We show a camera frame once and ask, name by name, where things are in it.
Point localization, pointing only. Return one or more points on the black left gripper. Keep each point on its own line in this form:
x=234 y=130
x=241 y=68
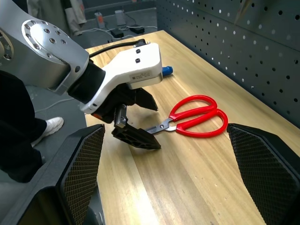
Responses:
x=112 y=100

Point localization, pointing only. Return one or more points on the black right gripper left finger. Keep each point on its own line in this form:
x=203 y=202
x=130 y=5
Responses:
x=70 y=168

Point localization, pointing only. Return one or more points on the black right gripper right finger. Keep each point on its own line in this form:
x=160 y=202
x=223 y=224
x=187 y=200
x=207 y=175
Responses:
x=269 y=168

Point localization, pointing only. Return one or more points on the dark grey pegboard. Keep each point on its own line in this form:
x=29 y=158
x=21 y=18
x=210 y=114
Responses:
x=234 y=47

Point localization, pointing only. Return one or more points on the white sneaker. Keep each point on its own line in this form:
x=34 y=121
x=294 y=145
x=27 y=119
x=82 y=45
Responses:
x=52 y=125

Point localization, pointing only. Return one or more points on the person's black trouser leg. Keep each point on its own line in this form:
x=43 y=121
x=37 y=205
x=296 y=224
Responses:
x=16 y=131

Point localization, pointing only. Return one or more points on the black power adapter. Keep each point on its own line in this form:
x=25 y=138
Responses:
x=137 y=28
x=117 y=33

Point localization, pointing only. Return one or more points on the plain white box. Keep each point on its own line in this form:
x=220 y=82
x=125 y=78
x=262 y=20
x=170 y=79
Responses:
x=120 y=17

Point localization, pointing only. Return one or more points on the white box with orange label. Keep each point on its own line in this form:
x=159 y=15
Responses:
x=100 y=20

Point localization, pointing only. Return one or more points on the beige hanging jacket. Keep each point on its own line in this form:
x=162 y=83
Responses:
x=75 y=16

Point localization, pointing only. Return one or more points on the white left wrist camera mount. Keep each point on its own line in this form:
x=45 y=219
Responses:
x=136 y=68

